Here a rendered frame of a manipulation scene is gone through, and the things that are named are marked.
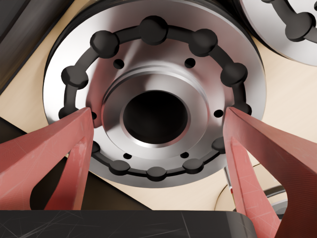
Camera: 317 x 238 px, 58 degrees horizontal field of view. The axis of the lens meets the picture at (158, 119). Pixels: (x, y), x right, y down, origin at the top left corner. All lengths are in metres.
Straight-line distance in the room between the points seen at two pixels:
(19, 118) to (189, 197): 0.13
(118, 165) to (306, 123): 0.12
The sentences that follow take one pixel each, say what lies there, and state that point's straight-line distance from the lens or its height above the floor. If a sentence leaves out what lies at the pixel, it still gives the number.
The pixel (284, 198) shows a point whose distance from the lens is 0.19.
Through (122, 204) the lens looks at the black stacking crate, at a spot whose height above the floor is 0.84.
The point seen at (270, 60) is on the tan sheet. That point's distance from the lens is 0.16.
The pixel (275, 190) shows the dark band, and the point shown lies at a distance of 0.19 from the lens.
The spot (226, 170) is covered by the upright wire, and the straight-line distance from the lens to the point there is 0.16.
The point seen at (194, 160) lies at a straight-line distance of 0.16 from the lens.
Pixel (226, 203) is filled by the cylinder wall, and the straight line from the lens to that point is 0.21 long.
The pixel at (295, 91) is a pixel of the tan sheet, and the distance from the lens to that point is 0.18.
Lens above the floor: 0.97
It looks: 55 degrees down
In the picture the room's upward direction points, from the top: 178 degrees clockwise
